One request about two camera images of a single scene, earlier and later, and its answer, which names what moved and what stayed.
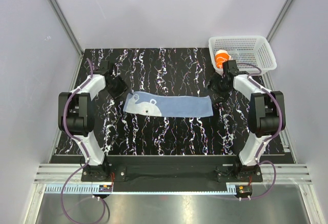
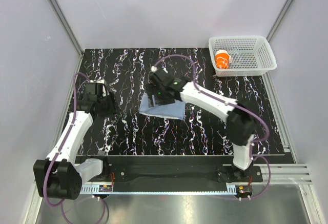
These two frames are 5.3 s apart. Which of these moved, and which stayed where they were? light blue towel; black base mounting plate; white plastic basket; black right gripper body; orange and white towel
Moved: black right gripper body; light blue towel
Stayed: black base mounting plate; orange and white towel; white plastic basket
